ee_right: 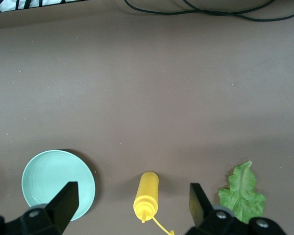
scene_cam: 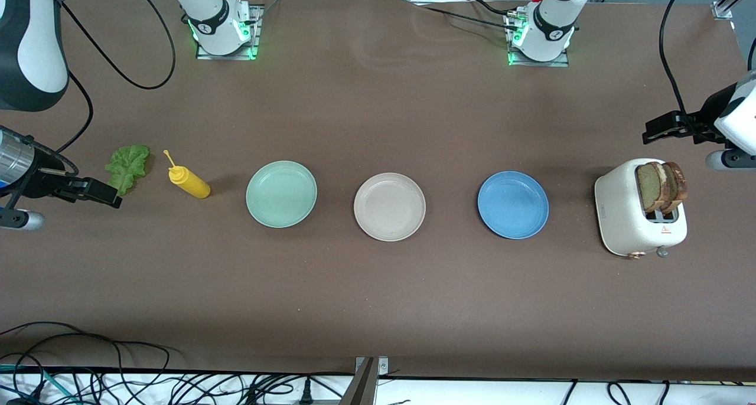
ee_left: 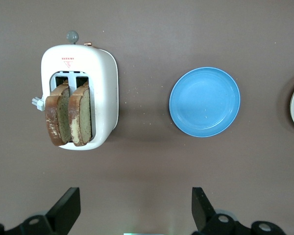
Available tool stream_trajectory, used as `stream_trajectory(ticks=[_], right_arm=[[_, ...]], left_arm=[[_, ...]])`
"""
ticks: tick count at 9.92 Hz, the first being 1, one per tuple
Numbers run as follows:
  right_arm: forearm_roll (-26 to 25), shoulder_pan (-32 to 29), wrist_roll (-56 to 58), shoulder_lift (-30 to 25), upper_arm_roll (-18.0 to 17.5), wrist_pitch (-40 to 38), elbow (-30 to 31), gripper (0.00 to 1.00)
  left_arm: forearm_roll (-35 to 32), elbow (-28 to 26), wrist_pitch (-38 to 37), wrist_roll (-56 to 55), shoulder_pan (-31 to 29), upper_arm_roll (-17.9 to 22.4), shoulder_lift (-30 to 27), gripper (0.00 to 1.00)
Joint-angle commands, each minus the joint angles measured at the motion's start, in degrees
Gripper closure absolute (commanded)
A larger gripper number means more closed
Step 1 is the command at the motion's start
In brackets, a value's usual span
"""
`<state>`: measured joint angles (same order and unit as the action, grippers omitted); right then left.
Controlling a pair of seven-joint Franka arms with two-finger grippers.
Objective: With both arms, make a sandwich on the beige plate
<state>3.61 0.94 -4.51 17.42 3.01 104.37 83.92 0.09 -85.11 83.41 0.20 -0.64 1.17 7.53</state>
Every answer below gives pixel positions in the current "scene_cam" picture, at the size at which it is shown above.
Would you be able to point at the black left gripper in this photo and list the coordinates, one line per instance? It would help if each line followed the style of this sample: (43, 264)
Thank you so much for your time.
(710, 116)

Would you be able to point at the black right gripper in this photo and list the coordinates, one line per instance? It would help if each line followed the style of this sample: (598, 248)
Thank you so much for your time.
(40, 180)

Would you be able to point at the green lettuce leaf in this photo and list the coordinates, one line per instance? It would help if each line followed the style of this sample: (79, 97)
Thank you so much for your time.
(131, 163)

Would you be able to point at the brown bread slice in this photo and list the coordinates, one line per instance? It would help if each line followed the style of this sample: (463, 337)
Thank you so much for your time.
(678, 183)
(648, 186)

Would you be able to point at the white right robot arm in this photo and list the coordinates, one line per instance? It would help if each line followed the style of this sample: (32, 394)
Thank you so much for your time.
(38, 51)

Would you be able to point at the blue plate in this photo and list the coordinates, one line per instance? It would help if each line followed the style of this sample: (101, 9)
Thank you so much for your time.
(512, 204)

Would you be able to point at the mint green plate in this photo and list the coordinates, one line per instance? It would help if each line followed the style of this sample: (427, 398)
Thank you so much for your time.
(281, 194)

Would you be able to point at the beige plate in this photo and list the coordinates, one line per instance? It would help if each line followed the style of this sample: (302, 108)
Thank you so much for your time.
(390, 207)

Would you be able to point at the yellow mustard squeeze bottle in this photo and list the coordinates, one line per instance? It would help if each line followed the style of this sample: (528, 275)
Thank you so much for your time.
(192, 183)

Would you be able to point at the white toaster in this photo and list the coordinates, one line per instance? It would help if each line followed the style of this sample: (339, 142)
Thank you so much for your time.
(617, 216)

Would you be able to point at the black power plug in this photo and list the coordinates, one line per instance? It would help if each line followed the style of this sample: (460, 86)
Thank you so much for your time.
(306, 393)

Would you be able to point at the grey metal beam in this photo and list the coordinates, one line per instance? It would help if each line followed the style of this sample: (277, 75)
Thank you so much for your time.
(361, 387)

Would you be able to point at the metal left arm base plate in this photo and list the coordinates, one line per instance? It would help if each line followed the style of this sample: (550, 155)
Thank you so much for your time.
(561, 62)

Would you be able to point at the aluminium frame profile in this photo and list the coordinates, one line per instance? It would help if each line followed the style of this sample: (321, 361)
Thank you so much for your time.
(723, 9)

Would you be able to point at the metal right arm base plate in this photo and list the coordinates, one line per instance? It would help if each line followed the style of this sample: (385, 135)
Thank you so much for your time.
(256, 33)

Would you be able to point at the small metal bracket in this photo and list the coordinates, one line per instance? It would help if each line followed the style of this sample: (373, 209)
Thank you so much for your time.
(384, 366)

